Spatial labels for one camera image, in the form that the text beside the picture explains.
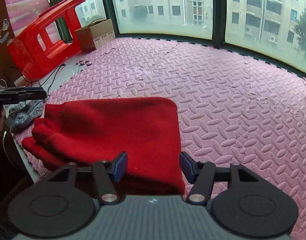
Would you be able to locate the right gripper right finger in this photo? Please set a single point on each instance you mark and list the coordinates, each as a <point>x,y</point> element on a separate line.
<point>240,201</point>

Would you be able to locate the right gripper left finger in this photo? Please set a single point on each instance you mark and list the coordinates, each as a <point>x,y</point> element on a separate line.
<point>55,207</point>

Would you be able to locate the red embroidered sweatshirt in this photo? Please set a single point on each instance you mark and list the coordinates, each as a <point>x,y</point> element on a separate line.
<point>86,131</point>

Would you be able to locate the blue grey knit cloth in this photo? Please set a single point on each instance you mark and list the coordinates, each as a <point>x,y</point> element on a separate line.
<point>23,114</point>

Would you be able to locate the red plastic stool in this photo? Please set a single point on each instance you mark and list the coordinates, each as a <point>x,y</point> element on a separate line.
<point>33,51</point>

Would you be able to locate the pink foam floor mat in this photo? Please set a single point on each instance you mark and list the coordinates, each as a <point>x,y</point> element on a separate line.
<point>230,107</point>

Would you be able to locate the pink patterned curtain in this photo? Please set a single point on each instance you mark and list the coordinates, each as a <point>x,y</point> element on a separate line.
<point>24,12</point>

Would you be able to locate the brown cardboard box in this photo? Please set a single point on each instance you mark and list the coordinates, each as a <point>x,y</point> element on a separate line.
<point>95,35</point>

